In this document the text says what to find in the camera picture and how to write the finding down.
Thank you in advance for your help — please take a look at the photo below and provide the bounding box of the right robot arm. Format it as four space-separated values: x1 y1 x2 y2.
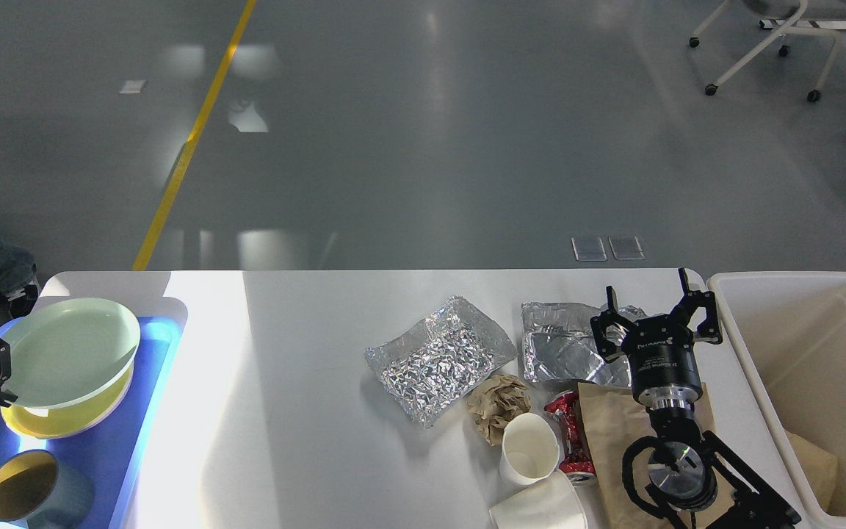
590 269 802 528

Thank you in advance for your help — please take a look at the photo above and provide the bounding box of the crumpled foil sheet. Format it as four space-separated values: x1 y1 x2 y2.
364 297 517 428

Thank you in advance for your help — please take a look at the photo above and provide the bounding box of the brown paper in bin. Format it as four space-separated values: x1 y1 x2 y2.
785 430 839 512

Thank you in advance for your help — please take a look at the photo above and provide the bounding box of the beige waste bin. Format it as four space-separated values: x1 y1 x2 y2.
708 271 846 528

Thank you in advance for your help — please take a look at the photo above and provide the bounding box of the flattened foil tray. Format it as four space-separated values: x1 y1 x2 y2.
520 302 631 389

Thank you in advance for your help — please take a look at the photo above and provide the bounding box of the floor outlet cover right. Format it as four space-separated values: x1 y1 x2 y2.
607 235 646 261

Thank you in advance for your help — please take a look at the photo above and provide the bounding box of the white paper cup upright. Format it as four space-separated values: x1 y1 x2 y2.
499 412 560 486

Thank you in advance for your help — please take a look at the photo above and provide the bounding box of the crushed red soda can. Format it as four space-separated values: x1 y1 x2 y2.
543 389 596 486

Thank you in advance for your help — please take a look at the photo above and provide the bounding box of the floor outlet cover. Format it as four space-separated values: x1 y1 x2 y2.
607 235 646 261
571 237 609 262

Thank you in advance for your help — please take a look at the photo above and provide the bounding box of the blue plastic tray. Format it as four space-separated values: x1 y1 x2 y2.
0 316 181 528

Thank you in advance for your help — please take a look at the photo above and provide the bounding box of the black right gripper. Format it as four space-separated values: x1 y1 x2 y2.
590 267 724 406

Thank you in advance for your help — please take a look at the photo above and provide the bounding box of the floor outlet cover left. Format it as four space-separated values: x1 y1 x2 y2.
571 237 609 262

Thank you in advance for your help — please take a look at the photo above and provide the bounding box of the white paper cup lying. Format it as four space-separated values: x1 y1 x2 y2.
489 471 590 528

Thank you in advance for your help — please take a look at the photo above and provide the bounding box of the crumpled brown paper ball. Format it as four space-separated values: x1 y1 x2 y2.
466 374 532 446

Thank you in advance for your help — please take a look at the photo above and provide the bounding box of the dark grey mug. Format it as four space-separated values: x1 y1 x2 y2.
0 449 95 528

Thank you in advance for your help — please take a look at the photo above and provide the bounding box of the yellow plate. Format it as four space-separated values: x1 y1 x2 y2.
0 365 134 441

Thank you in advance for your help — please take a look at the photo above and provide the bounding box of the white office chair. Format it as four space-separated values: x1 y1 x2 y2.
703 1 846 103

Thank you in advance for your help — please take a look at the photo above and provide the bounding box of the brown paper bag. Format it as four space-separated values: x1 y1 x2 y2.
577 383 733 528

